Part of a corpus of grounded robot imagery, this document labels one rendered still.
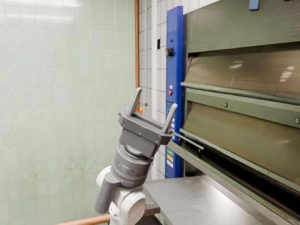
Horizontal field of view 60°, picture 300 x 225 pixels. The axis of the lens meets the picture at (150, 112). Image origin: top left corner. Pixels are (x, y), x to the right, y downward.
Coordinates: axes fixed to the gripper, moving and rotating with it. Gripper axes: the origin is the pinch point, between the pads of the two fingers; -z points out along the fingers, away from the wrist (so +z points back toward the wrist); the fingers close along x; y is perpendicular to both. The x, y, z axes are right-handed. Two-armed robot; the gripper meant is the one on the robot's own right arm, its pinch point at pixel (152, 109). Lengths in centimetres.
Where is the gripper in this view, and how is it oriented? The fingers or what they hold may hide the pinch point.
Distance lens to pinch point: 54.6
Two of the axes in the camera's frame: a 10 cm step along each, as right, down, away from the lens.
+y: 3.3, -2.8, 9.0
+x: -8.9, -4.2, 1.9
